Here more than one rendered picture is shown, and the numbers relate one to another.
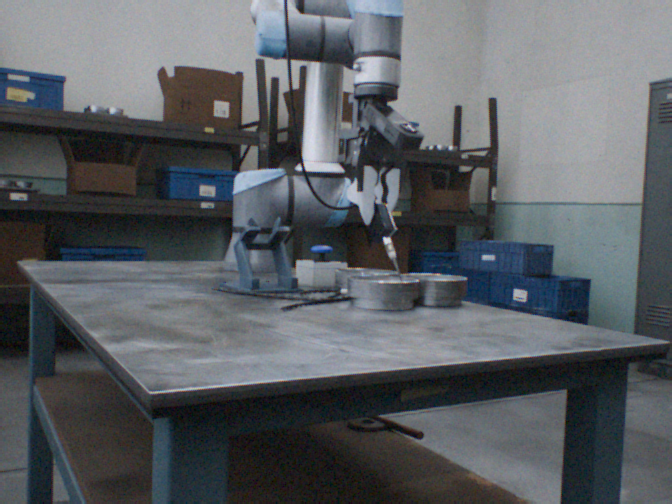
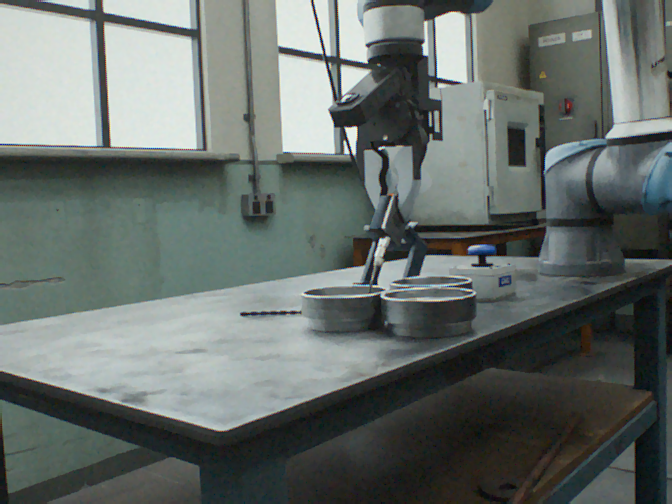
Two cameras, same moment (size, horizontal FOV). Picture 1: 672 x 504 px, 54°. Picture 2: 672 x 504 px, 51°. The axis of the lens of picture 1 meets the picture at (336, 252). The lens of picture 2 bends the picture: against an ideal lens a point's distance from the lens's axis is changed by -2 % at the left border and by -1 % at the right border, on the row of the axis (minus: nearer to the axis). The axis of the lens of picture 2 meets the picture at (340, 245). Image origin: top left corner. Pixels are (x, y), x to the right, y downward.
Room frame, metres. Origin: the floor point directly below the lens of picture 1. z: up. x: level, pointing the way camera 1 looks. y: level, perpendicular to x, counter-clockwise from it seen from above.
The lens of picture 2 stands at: (0.67, -0.85, 0.95)
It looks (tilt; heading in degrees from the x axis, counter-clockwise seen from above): 4 degrees down; 70
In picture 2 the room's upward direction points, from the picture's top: 3 degrees counter-clockwise
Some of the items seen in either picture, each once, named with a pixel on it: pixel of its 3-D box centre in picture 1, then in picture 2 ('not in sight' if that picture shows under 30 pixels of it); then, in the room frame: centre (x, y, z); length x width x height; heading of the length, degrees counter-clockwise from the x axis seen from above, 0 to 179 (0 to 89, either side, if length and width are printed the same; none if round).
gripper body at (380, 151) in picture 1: (371, 129); (399, 98); (1.06, -0.05, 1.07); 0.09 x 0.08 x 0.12; 33
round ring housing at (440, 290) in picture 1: (432, 289); (428, 311); (1.04, -0.15, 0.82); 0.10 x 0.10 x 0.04
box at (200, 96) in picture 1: (199, 101); not in sight; (4.63, 0.99, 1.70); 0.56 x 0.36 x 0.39; 115
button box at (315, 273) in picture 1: (320, 272); (484, 279); (1.22, 0.03, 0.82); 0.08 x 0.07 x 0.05; 30
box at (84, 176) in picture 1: (100, 167); not in sight; (4.31, 1.56, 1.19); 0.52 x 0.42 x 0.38; 120
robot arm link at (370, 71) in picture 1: (375, 77); (392, 33); (1.05, -0.05, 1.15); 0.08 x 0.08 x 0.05
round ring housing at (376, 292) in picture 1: (382, 292); (345, 307); (0.97, -0.07, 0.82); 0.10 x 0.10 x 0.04
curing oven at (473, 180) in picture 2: not in sight; (472, 161); (2.48, 2.12, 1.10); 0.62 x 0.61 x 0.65; 30
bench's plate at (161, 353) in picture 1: (237, 294); (385, 298); (1.13, 0.17, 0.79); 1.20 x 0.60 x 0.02; 30
